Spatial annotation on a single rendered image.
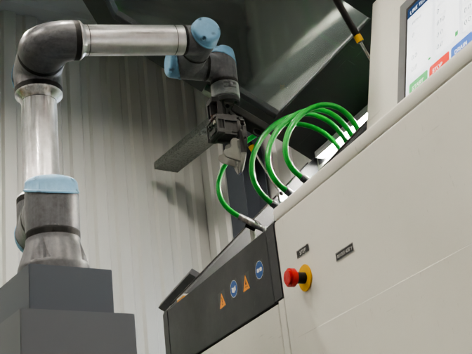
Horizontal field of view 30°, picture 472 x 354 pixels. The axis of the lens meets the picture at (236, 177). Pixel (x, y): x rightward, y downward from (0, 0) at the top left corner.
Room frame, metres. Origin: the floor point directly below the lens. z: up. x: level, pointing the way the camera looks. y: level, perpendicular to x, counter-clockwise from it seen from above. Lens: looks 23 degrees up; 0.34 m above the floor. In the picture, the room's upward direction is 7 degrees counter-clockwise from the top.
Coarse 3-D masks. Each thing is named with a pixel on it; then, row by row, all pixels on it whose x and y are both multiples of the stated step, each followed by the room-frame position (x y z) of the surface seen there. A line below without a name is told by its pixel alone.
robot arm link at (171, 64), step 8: (168, 56) 1.99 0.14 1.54; (176, 56) 1.98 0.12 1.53; (168, 64) 2.00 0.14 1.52; (176, 64) 1.99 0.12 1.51; (184, 64) 1.98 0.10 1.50; (192, 64) 1.97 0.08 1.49; (200, 64) 1.97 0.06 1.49; (208, 64) 2.02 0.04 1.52; (168, 72) 2.01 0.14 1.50; (176, 72) 2.00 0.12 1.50; (184, 72) 2.01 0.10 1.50; (192, 72) 2.01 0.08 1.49; (200, 72) 2.02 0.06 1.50; (208, 72) 2.03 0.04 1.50; (200, 80) 2.06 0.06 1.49
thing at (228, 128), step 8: (224, 96) 2.04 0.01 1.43; (232, 96) 2.04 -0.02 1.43; (208, 104) 2.05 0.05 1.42; (216, 104) 2.07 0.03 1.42; (224, 104) 2.05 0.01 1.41; (232, 104) 2.06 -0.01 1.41; (208, 112) 2.06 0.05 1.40; (216, 112) 2.05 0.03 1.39; (224, 112) 2.05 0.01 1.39; (232, 112) 2.06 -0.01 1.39; (208, 120) 2.06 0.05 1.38; (216, 120) 2.02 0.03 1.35; (224, 120) 2.03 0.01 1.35; (232, 120) 2.04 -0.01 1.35; (240, 120) 2.04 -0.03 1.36; (208, 128) 2.06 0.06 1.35; (216, 128) 2.03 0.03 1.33; (224, 128) 2.03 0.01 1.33; (232, 128) 2.04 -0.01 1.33; (240, 128) 2.04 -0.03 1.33; (208, 136) 2.08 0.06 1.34; (216, 136) 2.04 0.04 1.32; (224, 136) 2.06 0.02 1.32; (232, 136) 2.06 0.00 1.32
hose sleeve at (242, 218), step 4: (240, 216) 2.21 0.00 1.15; (244, 216) 2.21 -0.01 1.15; (240, 220) 2.22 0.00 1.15; (244, 220) 2.21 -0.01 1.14; (248, 220) 2.21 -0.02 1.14; (252, 220) 2.22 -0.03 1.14; (248, 224) 2.22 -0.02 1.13; (252, 224) 2.22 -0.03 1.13; (256, 224) 2.21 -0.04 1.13; (260, 224) 2.22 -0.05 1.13; (256, 228) 2.22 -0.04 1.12; (260, 228) 2.22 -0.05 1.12; (264, 228) 2.21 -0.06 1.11
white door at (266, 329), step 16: (256, 320) 1.83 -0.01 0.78; (272, 320) 1.77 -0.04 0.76; (240, 336) 1.91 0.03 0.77; (256, 336) 1.84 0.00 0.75; (272, 336) 1.78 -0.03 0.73; (208, 352) 2.08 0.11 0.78; (224, 352) 2.00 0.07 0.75; (240, 352) 1.92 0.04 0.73; (256, 352) 1.85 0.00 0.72; (272, 352) 1.78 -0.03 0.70
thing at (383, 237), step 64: (384, 0) 1.82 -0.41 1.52; (384, 64) 1.78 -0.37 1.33; (448, 128) 1.19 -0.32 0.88; (320, 192) 1.53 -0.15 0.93; (384, 192) 1.36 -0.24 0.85; (448, 192) 1.22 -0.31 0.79; (320, 256) 1.57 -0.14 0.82; (384, 256) 1.39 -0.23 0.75; (448, 256) 1.24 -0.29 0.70; (320, 320) 1.60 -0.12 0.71; (384, 320) 1.41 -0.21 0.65; (448, 320) 1.27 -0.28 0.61
